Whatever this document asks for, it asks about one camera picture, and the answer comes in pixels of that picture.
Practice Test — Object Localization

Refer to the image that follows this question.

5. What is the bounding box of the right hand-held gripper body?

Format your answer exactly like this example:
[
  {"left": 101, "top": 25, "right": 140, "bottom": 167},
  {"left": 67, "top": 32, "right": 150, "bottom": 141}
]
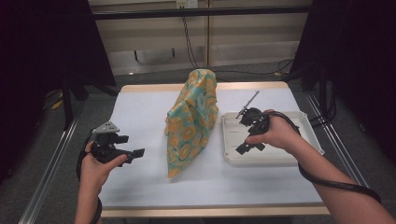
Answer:
[{"left": 234, "top": 90, "right": 271, "bottom": 137}]

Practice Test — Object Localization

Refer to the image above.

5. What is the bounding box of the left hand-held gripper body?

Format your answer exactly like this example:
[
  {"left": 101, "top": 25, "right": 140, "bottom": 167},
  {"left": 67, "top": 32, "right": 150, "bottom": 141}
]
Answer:
[{"left": 90, "top": 120, "right": 127, "bottom": 164}]

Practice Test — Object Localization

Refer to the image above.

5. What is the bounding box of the white plastic tray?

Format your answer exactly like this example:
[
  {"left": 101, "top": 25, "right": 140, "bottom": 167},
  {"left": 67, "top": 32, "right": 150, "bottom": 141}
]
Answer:
[{"left": 220, "top": 110, "right": 325, "bottom": 166}]

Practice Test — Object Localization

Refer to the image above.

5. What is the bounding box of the teal orange patterned cloth bag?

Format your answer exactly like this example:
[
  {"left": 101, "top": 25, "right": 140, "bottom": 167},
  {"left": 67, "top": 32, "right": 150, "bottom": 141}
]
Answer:
[{"left": 163, "top": 68, "right": 219, "bottom": 179}]

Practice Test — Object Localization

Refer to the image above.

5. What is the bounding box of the person's right hand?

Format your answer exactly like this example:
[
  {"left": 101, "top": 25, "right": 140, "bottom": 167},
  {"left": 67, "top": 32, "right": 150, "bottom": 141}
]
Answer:
[{"left": 245, "top": 108, "right": 303, "bottom": 154}]

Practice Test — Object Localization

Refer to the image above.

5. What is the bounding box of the person's left hand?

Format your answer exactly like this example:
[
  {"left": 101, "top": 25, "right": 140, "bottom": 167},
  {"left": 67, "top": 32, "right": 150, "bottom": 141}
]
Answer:
[{"left": 79, "top": 141, "right": 129, "bottom": 190}]

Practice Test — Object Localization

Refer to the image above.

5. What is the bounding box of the white table mat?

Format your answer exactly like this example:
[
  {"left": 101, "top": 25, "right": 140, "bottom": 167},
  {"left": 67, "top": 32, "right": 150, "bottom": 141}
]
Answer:
[{"left": 98, "top": 87, "right": 325, "bottom": 208}]

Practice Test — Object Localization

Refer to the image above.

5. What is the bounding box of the black metal stand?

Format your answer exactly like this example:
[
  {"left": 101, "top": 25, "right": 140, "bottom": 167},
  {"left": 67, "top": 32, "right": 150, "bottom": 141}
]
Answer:
[{"left": 60, "top": 74, "right": 120, "bottom": 132}]

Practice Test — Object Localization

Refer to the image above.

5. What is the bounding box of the wooden table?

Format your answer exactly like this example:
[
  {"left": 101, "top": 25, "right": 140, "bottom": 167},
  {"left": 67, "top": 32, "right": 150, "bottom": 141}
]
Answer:
[{"left": 101, "top": 81, "right": 331, "bottom": 218}]

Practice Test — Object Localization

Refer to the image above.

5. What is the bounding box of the black curtain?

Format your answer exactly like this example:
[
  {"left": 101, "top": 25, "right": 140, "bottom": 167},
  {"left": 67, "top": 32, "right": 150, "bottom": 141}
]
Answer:
[
  {"left": 0, "top": 0, "right": 117, "bottom": 185},
  {"left": 289, "top": 0, "right": 396, "bottom": 162}
]

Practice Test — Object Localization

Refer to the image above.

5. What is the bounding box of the black horizontal bar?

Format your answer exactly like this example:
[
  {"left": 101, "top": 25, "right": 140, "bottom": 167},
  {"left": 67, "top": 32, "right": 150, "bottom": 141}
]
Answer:
[{"left": 92, "top": 5, "right": 312, "bottom": 21}]

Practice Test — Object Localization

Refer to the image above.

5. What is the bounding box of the black floor cable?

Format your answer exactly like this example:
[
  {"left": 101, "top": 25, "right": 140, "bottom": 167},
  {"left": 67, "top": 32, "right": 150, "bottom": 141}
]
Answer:
[{"left": 214, "top": 59, "right": 295, "bottom": 77}]

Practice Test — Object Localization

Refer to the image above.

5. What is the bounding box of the aluminium floor rail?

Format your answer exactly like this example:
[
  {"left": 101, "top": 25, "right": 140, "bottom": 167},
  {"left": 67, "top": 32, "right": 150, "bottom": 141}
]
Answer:
[
  {"left": 18, "top": 118, "right": 78, "bottom": 224},
  {"left": 306, "top": 92, "right": 370, "bottom": 188}
]

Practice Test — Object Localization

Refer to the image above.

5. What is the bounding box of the right hand-held gripper black cable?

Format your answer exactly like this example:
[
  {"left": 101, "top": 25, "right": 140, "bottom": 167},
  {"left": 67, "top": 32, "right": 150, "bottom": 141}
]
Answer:
[{"left": 264, "top": 110, "right": 383, "bottom": 205}]

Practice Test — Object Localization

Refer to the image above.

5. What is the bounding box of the black hanging wall cable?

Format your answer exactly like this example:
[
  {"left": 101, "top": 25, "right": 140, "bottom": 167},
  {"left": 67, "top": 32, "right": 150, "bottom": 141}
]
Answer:
[{"left": 181, "top": 15, "right": 200, "bottom": 70}]

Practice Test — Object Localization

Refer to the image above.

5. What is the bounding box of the white wall socket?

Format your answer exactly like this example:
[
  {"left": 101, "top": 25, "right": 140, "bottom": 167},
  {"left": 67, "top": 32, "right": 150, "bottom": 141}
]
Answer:
[{"left": 176, "top": 0, "right": 199, "bottom": 9}]

